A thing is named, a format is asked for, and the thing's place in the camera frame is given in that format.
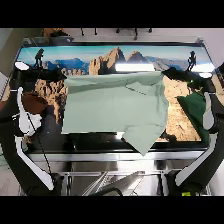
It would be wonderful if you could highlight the pale green T-shirt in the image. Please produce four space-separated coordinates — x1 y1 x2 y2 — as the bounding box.
61 70 170 157

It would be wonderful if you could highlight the white garment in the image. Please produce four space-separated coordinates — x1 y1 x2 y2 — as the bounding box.
20 112 43 137

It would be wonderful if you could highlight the brown garment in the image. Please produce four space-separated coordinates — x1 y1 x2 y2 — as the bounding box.
21 92 48 115

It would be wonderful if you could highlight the dark green garment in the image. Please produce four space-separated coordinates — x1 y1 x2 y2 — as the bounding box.
176 91 211 145

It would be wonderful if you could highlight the silver frame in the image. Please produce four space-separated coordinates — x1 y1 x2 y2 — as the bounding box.
19 149 215 197

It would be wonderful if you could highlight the black cable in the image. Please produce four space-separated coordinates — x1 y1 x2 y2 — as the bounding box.
27 113 54 176

